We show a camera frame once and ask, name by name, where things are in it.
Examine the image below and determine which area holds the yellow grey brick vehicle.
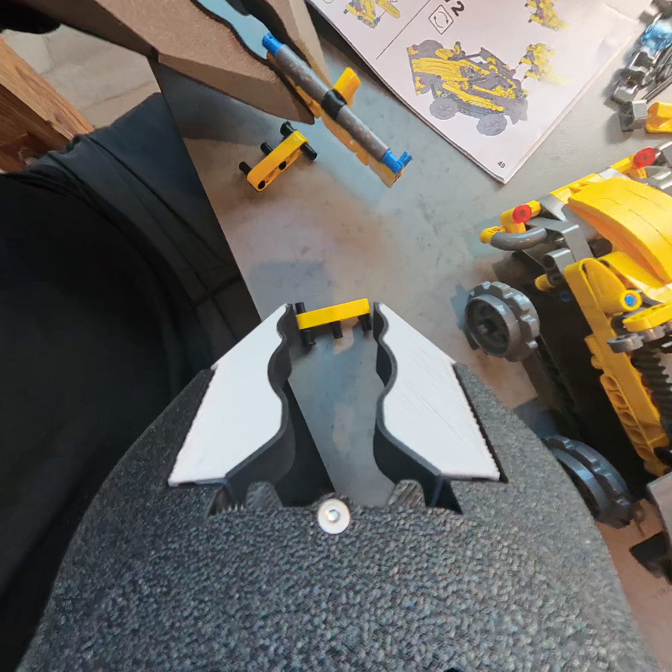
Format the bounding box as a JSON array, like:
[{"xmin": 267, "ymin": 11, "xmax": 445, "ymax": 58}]
[{"xmin": 464, "ymin": 147, "xmax": 672, "ymax": 581}]

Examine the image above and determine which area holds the yellow panel with grey axle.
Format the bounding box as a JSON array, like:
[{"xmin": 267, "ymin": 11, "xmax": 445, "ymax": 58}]
[{"xmin": 261, "ymin": 33, "xmax": 414, "ymax": 189}]

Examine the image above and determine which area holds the brick instruction booklet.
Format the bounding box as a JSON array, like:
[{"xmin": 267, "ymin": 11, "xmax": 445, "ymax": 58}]
[{"xmin": 307, "ymin": 0, "xmax": 657, "ymax": 184}]

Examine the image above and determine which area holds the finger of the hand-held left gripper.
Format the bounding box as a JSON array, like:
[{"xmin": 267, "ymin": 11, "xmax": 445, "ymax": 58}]
[
  {"xmin": 247, "ymin": 0, "xmax": 333, "ymax": 88},
  {"xmin": 58, "ymin": 0, "xmax": 317, "ymax": 126}
]

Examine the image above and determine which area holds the yellow brick beam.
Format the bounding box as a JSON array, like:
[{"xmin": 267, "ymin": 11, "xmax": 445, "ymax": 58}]
[
  {"xmin": 294, "ymin": 298, "xmax": 372, "ymax": 347},
  {"xmin": 239, "ymin": 121, "xmax": 319, "ymax": 193}
]

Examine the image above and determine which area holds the person's black clothing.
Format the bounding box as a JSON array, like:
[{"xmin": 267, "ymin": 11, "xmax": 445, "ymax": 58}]
[{"xmin": 0, "ymin": 92, "xmax": 260, "ymax": 657}]

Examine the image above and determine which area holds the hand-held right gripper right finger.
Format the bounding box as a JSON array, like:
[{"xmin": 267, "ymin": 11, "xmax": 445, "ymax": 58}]
[{"xmin": 372, "ymin": 302, "xmax": 503, "ymax": 512}]

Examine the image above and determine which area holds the pile of loose brick pieces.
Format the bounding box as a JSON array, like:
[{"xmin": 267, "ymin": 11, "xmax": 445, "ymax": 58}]
[{"xmin": 609, "ymin": 0, "xmax": 672, "ymax": 134}]

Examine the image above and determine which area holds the grey desk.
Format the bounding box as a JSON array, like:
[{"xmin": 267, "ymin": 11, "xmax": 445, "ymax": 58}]
[{"xmin": 149, "ymin": 0, "xmax": 672, "ymax": 672}]

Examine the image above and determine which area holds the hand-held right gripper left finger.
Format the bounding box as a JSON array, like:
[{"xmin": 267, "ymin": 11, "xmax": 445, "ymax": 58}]
[{"xmin": 167, "ymin": 303, "xmax": 322, "ymax": 509}]

